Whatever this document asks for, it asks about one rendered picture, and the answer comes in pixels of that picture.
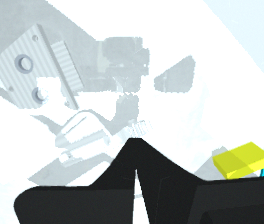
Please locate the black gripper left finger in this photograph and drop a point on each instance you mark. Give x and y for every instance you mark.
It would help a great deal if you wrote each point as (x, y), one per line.
(107, 200)

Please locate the yellow rectangular block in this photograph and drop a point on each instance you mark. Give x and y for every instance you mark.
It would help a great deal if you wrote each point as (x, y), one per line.
(240, 161)

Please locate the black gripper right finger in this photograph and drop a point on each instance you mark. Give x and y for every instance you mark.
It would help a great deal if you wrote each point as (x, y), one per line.
(173, 195)

